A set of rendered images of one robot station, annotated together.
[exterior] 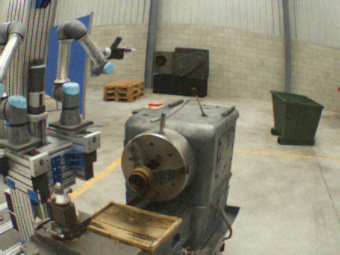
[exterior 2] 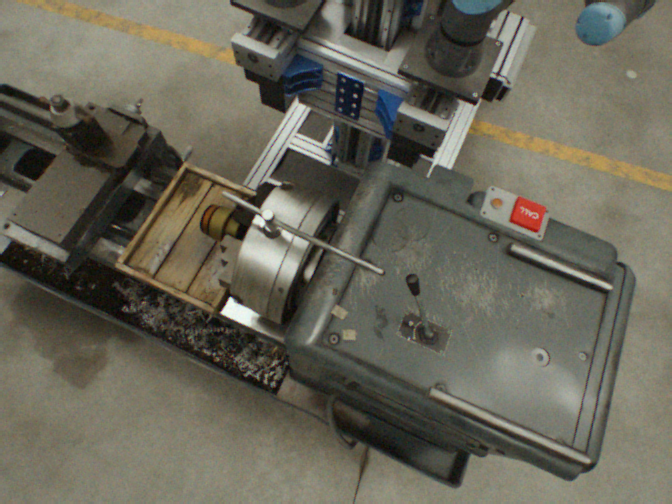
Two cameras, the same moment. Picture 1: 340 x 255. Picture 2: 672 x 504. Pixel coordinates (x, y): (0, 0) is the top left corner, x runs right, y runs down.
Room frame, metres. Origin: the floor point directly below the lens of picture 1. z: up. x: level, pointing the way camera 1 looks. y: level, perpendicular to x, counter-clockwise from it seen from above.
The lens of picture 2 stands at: (1.59, -0.31, 2.04)
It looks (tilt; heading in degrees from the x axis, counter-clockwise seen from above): 69 degrees down; 83
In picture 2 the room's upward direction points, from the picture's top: 9 degrees clockwise
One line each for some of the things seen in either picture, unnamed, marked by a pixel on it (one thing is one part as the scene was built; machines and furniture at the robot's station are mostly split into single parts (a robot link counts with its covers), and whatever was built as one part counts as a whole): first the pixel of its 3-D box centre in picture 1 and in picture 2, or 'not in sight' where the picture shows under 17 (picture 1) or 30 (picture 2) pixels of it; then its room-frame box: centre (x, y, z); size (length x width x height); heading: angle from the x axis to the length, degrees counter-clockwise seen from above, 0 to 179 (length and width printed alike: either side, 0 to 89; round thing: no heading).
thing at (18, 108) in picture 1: (16, 108); not in sight; (1.46, 0.79, 1.33); 0.13 x 0.12 x 0.14; 88
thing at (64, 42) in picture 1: (64, 60); not in sight; (2.01, 0.69, 1.54); 0.15 x 0.12 x 0.55; 45
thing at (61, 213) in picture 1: (64, 212); (79, 129); (0.97, 0.35, 1.07); 0.07 x 0.07 x 0.10; 68
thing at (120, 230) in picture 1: (129, 225); (199, 235); (1.26, 0.15, 0.89); 0.36 x 0.30 x 0.04; 68
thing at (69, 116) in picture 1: (70, 114); (458, 39); (1.92, 0.59, 1.21); 0.15 x 0.15 x 0.10
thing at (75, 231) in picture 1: (70, 225); (100, 147); (0.99, 0.35, 0.99); 0.20 x 0.10 x 0.05; 158
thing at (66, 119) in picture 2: (60, 196); (65, 110); (0.96, 0.36, 1.13); 0.08 x 0.08 x 0.03
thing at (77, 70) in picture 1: (59, 64); not in sight; (7.92, 2.83, 1.18); 4.12 x 0.80 x 2.35; 36
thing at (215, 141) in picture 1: (185, 147); (444, 316); (1.89, -0.09, 1.06); 0.59 x 0.48 x 0.39; 158
